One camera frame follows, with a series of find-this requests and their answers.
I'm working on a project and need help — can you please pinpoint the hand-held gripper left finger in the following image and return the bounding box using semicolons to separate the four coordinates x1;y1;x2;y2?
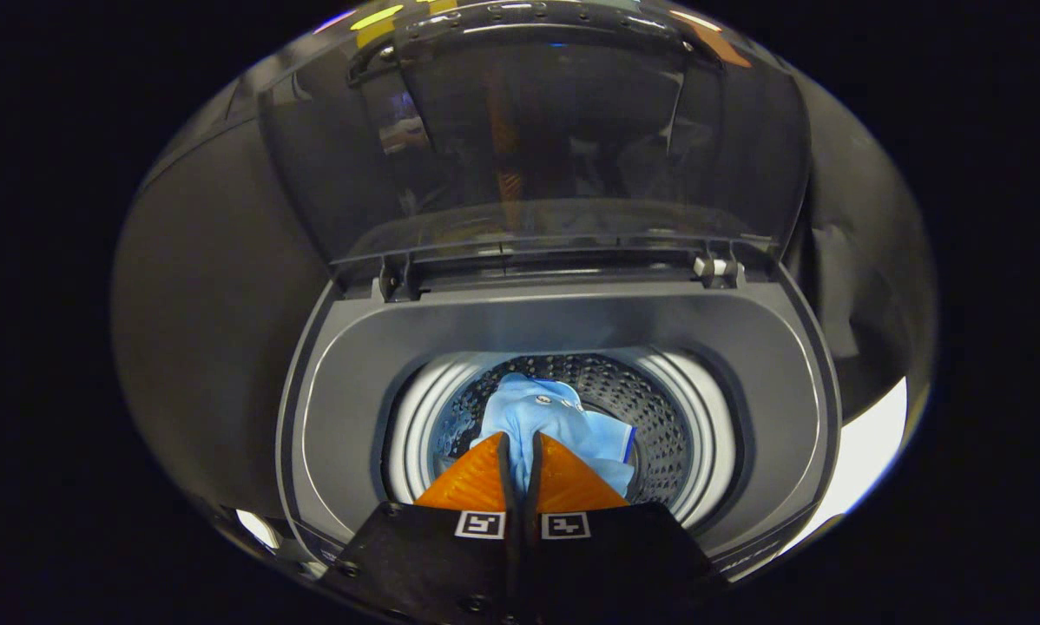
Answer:
320;431;521;625

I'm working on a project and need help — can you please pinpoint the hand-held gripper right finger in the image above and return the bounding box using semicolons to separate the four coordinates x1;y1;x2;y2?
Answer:
520;431;721;625

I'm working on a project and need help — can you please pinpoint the light blue polo shirt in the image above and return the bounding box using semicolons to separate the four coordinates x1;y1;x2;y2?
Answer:
471;373;638;497

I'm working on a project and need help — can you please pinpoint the grey washing machine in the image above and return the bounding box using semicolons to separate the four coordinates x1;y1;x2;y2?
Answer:
275;252;842;582

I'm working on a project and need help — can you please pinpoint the dark transparent washing machine lid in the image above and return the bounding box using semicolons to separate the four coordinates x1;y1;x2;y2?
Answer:
255;0;812;280

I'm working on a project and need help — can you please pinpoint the white sheet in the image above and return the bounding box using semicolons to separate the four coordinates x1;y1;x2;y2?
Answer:
785;378;909;554

